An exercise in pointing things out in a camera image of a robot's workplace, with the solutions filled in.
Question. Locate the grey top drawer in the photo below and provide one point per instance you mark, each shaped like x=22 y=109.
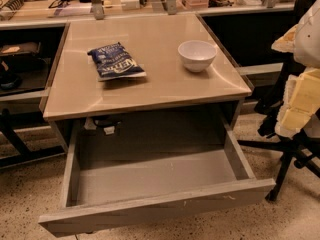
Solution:
x=154 y=166

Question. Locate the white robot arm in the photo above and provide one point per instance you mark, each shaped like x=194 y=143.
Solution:
x=303 y=40

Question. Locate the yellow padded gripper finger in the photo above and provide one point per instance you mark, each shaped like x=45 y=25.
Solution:
x=301 y=100

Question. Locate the black table leg frame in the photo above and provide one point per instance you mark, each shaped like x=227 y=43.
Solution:
x=8 y=123

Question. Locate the grey drawer cabinet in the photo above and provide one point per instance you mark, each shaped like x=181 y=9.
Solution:
x=153 y=42

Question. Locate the white bowl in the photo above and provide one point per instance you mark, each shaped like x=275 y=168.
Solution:
x=196 y=55

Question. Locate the black soldering iron stand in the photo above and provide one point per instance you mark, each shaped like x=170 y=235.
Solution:
x=10 y=8

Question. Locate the black office chair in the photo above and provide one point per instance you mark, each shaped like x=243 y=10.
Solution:
x=303 y=147

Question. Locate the blue chip bag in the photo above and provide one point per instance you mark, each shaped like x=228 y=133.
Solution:
x=114 y=62

